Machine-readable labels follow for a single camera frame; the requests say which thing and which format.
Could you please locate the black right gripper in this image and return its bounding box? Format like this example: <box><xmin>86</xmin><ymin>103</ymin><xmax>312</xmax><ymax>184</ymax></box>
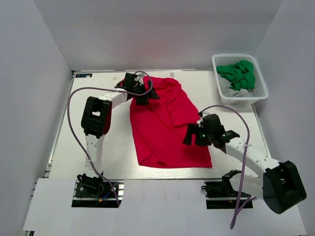
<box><xmin>183</xmin><ymin>123</ymin><xmax>214</xmax><ymax>146</ymax></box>

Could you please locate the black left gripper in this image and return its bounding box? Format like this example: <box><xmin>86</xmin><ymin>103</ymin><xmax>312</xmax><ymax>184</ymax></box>
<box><xmin>131</xmin><ymin>80</ymin><xmax>158</xmax><ymax>105</ymax></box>

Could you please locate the red t shirt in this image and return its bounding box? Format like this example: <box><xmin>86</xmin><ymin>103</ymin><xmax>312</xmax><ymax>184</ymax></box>
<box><xmin>130</xmin><ymin>76</ymin><xmax>212</xmax><ymax>168</ymax></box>

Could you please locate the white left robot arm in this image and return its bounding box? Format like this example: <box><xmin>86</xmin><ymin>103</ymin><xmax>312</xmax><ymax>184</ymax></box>
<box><xmin>81</xmin><ymin>71</ymin><xmax>159</xmax><ymax>180</ymax></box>

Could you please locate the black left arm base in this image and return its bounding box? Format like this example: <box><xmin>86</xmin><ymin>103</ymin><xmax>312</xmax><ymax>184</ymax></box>
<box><xmin>71</xmin><ymin>174</ymin><xmax>124</xmax><ymax>208</ymax></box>

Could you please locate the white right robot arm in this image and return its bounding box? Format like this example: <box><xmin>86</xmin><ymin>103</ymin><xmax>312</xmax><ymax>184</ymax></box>
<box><xmin>183</xmin><ymin>114</ymin><xmax>307</xmax><ymax>214</ymax></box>

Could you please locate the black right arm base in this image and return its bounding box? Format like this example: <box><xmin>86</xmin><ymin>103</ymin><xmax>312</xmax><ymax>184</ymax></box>
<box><xmin>201</xmin><ymin>181</ymin><xmax>238</xmax><ymax>209</ymax></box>

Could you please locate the grey t shirt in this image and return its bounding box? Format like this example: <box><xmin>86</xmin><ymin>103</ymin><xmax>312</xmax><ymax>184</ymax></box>
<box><xmin>219</xmin><ymin>77</ymin><xmax>252</xmax><ymax>97</ymax></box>

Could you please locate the green t shirt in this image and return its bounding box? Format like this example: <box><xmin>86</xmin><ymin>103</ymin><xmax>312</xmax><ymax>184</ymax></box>
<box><xmin>216</xmin><ymin>60</ymin><xmax>255</xmax><ymax>91</ymax></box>

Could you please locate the blue table label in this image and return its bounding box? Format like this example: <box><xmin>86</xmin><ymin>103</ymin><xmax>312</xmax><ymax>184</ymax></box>
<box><xmin>75</xmin><ymin>73</ymin><xmax>93</xmax><ymax>78</ymax></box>

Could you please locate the white plastic basket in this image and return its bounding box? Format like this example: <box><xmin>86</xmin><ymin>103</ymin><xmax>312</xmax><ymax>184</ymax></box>
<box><xmin>212</xmin><ymin>54</ymin><xmax>268</xmax><ymax>105</ymax></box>

